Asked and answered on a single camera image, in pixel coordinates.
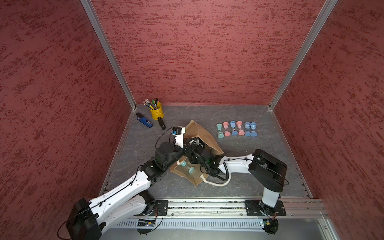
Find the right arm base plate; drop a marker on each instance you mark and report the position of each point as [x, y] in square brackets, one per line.
[258, 209]

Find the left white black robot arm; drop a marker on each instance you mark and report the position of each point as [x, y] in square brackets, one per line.
[88, 220]

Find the black staple box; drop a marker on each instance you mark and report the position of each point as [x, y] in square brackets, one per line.
[161, 123]

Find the blue stapler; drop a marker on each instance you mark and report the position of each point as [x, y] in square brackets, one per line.
[144, 120]

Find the pens in cup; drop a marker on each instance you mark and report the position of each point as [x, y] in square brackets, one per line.
[150, 104]

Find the yellow pen cup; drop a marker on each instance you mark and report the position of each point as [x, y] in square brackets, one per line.
[157, 113]

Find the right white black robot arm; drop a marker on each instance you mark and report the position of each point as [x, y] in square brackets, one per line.
[267, 169]

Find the blue sand timer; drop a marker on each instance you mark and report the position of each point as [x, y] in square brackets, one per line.
[247, 129]
[233, 126]
[253, 129]

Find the green sand timer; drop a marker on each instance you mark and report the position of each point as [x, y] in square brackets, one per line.
[220, 131]

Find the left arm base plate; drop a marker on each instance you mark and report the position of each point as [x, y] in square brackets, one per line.
[158, 207]

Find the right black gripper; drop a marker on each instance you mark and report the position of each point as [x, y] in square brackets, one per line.
[193, 157]

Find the pink sand timer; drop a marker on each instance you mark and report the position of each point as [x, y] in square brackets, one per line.
[240, 127]
[227, 132]

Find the aluminium front rail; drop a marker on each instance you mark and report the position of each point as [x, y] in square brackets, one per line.
[228, 214]

